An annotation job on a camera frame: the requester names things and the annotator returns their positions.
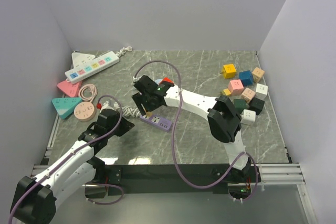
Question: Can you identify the purple power strip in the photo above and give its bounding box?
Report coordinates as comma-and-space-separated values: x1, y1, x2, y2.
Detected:
140, 115, 172, 132

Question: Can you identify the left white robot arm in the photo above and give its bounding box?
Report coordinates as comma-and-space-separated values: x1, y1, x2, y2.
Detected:
8, 108, 134, 223

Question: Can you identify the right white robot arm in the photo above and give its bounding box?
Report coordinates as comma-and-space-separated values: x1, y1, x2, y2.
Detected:
132, 75, 251, 184

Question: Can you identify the red cube socket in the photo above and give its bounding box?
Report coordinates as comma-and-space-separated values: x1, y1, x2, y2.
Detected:
160, 78, 174, 84

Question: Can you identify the pink round socket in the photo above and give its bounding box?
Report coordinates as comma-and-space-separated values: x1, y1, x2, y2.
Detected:
74, 101, 96, 122

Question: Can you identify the pink triangle socket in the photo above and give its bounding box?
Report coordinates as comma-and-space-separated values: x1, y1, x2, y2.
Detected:
57, 80, 82, 98

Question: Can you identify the teal triangle socket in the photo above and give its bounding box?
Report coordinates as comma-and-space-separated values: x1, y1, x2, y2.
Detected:
51, 97, 82, 119

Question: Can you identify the white triangle socket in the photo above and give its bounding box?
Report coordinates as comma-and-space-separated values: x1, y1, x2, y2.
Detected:
71, 51, 95, 68

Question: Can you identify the yellow cube socket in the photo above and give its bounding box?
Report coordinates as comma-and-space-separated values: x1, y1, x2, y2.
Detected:
221, 63, 237, 79

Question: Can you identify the dark green cube socket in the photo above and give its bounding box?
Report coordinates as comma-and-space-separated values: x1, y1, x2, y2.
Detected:
233, 99, 248, 114

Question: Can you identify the light pink cube socket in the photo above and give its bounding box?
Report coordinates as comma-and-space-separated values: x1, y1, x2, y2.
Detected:
241, 88, 256, 103

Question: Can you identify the white plug adapter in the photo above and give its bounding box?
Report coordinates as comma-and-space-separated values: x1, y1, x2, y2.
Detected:
240, 109, 256, 125

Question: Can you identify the blue cube socket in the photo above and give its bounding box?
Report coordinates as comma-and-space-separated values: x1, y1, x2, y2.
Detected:
239, 70, 254, 87

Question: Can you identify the black cube socket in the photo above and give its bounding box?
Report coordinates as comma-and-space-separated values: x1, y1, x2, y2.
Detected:
248, 97, 265, 115

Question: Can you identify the tan cube socket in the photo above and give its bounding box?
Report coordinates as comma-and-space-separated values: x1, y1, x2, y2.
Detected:
252, 67, 265, 83

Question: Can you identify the white cube socket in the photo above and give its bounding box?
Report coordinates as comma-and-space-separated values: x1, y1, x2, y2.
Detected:
255, 83, 268, 100

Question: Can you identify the long white power strip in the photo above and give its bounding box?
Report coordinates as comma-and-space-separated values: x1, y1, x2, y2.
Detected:
65, 51, 120, 84

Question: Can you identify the black base crossbar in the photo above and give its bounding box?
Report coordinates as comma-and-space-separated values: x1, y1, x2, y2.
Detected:
103, 163, 242, 196

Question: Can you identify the white coiled strip cable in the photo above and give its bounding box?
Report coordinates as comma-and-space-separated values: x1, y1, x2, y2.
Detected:
122, 105, 144, 119

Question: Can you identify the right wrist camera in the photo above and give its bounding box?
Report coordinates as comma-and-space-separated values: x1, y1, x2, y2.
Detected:
132, 76, 141, 83

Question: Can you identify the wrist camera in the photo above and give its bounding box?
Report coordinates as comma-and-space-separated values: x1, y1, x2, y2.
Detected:
96, 100, 119, 112
132, 76, 141, 83

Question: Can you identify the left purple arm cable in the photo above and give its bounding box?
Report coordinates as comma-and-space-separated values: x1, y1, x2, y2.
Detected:
6, 94, 125, 224

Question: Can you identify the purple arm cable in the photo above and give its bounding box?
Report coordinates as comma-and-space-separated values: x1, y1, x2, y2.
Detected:
6, 94, 125, 224
133, 60, 263, 202

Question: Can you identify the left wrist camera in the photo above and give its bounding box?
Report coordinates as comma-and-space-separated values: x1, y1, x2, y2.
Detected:
96, 100, 119, 112

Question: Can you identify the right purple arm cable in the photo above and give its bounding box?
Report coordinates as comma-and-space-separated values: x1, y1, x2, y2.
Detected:
133, 60, 263, 202

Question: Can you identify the white braided cable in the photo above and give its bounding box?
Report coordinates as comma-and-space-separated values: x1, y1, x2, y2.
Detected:
117, 46, 133, 57

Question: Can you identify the aluminium frame rail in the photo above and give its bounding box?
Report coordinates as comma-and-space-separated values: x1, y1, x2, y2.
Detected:
28, 163, 307, 187

